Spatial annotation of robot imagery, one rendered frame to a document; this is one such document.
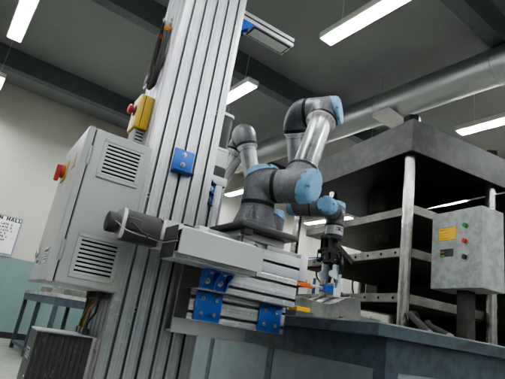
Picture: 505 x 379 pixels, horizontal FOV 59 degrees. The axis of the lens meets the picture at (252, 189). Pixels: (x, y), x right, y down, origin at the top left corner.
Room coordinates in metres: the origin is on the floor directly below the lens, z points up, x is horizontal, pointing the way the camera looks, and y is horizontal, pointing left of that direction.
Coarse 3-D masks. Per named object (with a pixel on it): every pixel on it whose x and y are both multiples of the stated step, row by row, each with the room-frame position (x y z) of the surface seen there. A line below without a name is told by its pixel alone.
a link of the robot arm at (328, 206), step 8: (320, 200) 1.71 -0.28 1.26; (328, 200) 1.69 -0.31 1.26; (312, 208) 1.74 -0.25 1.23; (320, 208) 1.70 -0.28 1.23; (328, 208) 1.69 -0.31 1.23; (336, 208) 1.71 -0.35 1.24; (312, 216) 1.78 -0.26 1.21; (320, 216) 1.76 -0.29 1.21; (328, 216) 1.74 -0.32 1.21; (336, 216) 1.75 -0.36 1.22
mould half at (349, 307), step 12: (300, 300) 1.90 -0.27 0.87; (312, 300) 1.92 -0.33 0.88; (324, 300) 2.08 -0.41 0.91; (336, 300) 2.00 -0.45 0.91; (348, 300) 2.00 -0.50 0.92; (312, 312) 1.92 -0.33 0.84; (324, 312) 1.95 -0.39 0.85; (336, 312) 1.97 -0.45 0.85; (348, 312) 2.00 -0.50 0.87; (360, 312) 2.03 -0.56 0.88
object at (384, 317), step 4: (364, 308) 2.71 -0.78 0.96; (364, 312) 2.72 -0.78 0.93; (368, 312) 2.73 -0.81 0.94; (372, 312) 2.74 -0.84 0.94; (376, 312) 2.75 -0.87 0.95; (380, 312) 2.77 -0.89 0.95; (384, 312) 2.78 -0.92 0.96; (364, 316) 2.72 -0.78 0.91; (368, 316) 2.73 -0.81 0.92; (372, 316) 2.74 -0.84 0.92; (376, 316) 2.75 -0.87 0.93; (380, 316) 2.77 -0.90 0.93; (384, 316) 2.78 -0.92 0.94; (388, 316) 2.79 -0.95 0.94; (392, 316) 2.80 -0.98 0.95; (384, 320) 2.78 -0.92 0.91; (388, 320) 2.79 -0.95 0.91; (392, 320) 2.81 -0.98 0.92; (412, 324) 2.87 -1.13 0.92
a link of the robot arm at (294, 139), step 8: (296, 104) 1.57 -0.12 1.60; (288, 112) 1.60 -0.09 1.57; (296, 112) 1.57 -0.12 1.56; (288, 120) 1.61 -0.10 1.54; (296, 120) 1.59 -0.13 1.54; (288, 128) 1.62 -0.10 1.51; (296, 128) 1.61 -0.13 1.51; (304, 128) 1.63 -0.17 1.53; (288, 136) 1.65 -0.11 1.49; (296, 136) 1.64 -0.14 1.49; (288, 144) 1.67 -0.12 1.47; (296, 144) 1.65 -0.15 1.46; (288, 152) 1.69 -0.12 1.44; (296, 152) 1.67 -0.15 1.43; (288, 208) 1.80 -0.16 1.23; (296, 208) 1.78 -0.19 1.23; (304, 208) 1.76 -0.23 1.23
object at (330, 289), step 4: (312, 284) 1.79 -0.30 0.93; (320, 284) 1.83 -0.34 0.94; (324, 284) 1.81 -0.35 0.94; (328, 284) 1.85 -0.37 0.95; (332, 284) 1.82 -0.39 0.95; (340, 284) 1.83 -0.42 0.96; (320, 288) 1.81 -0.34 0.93; (324, 288) 1.81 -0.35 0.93; (328, 288) 1.81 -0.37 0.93; (332, 288) 1.81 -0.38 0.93; (336, 288) 1.82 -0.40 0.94; (340, 288) 1.83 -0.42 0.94; (324, 292) 1.84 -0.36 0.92; (328, 292) 1.81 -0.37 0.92; (332, 292) 1.82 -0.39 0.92; (336, 292) 1.82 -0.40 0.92; (340, 292) 1.83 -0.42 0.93; (328, 296) 1.86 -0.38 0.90; (332, 296) 1.84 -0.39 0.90; (336, 296) 1.82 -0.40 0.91
